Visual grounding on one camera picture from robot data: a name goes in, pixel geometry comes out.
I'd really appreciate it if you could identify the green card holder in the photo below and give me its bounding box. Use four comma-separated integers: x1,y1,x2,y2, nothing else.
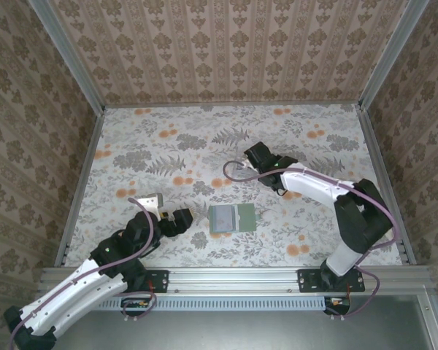
207,203,263,234

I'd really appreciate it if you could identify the floral patterned table cover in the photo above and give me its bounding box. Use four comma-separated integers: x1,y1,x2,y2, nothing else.
64,105,406,269

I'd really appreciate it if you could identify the grey sheet metal panel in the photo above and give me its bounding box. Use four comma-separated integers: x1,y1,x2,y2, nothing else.
21,293,438,350

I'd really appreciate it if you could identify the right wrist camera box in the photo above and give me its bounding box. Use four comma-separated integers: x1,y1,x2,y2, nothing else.
235,155,255,172

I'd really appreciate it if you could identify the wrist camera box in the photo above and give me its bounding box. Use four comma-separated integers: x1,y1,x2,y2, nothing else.
137,192,165,219
235,155,255,172

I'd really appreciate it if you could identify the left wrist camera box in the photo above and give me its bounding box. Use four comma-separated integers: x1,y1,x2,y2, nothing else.
137,192,165,219

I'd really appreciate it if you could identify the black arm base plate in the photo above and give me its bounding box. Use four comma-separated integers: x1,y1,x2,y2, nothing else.
129,268,169,294
298,268,366,294

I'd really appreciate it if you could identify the thin aluminium edge rail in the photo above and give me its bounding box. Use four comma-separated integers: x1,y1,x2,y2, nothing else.
104,102,361,109

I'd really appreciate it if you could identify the black connector box with wires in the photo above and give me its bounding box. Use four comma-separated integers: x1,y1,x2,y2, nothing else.
120,297,155,315
323,295,351,315

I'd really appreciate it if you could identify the long aluminium mounting rail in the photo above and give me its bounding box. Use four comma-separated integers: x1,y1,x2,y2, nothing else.
39,265,434,297

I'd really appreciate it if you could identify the aluminium side rail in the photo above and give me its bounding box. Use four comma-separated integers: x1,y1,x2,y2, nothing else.
357,107,418,265
54,109,107,267

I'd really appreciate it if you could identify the slotted grey cable duct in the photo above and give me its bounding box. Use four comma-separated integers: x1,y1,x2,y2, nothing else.
94,295,328,311

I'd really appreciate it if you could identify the aluminium corner post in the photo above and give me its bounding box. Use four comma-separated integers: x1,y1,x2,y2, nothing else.
357,0,430,111
27,0,107,114

